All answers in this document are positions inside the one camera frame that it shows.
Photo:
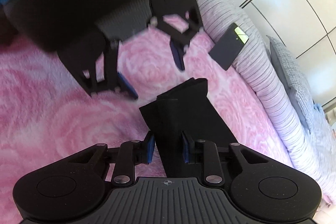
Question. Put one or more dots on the black smartphone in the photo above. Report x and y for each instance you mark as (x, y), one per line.
(227, 49)

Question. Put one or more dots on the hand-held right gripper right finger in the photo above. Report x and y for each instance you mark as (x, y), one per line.
(185, 148)

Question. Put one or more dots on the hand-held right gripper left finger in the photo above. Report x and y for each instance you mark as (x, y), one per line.
(150, 148)

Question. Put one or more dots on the pink floral blanket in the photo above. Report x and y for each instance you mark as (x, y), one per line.
(52, 108)

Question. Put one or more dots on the black pants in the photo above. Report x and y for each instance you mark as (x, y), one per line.
(189, 113)

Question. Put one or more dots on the grey checked pillow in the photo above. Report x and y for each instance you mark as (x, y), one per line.
(294, 74)

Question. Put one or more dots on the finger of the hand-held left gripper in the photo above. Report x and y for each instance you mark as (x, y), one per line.
(126, 85)
(177, 54)

